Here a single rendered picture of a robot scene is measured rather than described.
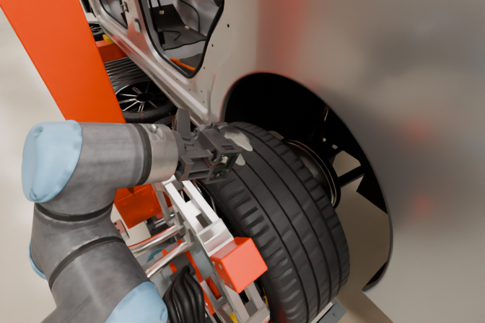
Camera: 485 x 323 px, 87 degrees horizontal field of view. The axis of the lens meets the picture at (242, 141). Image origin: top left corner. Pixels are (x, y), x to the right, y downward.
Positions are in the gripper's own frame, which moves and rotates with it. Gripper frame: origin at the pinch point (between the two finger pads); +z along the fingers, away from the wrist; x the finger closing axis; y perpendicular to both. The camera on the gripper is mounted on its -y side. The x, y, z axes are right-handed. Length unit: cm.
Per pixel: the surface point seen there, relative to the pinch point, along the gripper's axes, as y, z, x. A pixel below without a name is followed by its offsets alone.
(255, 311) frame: 24.0, 1.2, -29.2
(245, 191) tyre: 6.1, 1.5, -9.7
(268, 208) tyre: 11.9, 4.4, -9.9
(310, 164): 0.9, 42.5, -11.1
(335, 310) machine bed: 41, 89, -83
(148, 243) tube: -3.9, -10.1, -35.0
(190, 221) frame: 2.9, -7.1, -20.3
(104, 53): -235, 55, -69
